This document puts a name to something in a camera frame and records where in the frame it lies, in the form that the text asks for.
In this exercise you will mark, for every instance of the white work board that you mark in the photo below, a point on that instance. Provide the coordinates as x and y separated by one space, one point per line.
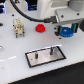
13 62

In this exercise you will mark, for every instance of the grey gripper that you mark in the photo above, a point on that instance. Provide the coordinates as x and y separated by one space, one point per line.
68 16

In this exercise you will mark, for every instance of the beige connector block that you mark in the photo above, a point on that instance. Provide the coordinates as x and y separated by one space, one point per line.
18 27

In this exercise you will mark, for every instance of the red gear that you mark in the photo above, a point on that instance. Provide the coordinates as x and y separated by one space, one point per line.
40 28

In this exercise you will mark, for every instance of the black peg base plate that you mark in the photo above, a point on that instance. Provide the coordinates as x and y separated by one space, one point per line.
44 57

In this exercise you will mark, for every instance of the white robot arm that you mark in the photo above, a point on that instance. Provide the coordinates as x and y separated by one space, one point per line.
46 9

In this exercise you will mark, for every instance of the blue gear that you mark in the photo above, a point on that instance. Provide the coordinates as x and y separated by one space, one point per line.
66 32

